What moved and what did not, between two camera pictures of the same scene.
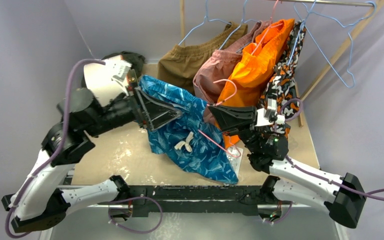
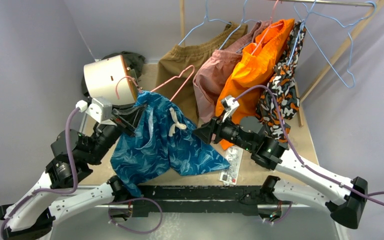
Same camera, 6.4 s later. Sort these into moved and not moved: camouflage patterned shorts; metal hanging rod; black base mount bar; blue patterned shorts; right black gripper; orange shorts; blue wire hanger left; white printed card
Moved: blue patterned shorts; right black gripper
Not moved: black base mount bar; camouflage patterned shorts; blue wire hanger left; metal hanging rod; white printed card; orange shorts
